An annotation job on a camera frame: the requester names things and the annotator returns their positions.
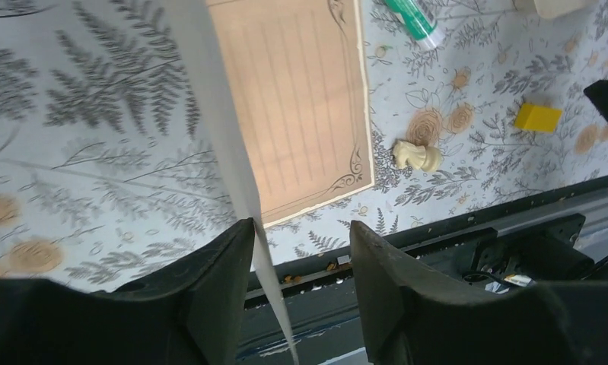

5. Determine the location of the yellow toy brick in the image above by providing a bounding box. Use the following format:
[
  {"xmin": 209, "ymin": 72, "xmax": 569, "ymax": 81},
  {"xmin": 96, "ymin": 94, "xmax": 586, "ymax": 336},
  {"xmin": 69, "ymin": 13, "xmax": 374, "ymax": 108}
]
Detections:
[{"xmin": 514, "ymin": 103, "xmax": 563, "ymax": 133}]

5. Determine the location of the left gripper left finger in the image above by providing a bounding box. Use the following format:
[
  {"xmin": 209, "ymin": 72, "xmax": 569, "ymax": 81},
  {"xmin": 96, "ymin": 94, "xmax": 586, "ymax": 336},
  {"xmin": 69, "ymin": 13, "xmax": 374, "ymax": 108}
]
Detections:
[{"xmin": 0, "ymin": 218, "xmax": 255, "ymax": 364}]

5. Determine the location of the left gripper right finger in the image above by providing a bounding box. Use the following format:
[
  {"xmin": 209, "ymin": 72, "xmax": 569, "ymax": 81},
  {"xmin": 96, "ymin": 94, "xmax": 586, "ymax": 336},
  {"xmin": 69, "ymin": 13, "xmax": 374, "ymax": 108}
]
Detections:
[{"xmin": 350, "ymin": 221, "xmax": 608, "ymax": 364}]

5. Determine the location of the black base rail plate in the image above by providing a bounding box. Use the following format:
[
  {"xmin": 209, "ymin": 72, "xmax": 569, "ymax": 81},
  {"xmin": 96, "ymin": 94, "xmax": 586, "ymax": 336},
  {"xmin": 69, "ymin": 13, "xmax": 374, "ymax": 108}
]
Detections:
[{"xmin": 236, "ymin": 176, "xmax": 608, "ymax": 364}]

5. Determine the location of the cream chess knight piece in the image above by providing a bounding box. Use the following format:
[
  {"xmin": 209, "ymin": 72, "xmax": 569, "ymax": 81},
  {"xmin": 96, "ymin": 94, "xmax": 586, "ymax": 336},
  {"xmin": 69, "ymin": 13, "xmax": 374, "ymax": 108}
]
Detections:
[{"xmin": 393, "ymin": 140, "xmax": 443, "ymax": 172}]

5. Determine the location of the floral patterned table mat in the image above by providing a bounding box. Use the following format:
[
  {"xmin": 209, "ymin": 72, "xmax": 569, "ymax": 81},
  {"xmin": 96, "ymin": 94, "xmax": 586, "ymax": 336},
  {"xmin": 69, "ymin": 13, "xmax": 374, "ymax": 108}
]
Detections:
[{"xmin": 0, "ymin": 1, "xmax": 608, "ymax": 291}]

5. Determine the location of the tan paper envelope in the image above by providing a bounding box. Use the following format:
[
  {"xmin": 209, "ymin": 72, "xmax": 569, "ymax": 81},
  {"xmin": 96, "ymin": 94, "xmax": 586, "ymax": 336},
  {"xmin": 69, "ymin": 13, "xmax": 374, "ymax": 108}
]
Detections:
[{"xmin": 512, "ymin": 0, "xmax": 597, "ymax": 20}]

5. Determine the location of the beige lined letter paper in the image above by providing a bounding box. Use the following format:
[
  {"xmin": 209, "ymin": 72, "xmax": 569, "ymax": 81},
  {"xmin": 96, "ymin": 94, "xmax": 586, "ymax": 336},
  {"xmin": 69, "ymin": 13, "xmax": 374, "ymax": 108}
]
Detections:
[{"xmin": 163, "ymin": 1, "xmax": 374, "ymax": 354}]

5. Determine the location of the green white glue stick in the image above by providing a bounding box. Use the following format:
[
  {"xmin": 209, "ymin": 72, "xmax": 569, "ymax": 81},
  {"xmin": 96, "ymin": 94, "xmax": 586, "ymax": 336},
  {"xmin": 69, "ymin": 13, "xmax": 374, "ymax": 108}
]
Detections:
[{"xmin": 384, "ymin": 0, "xmax": 445, "ymax": 51}]

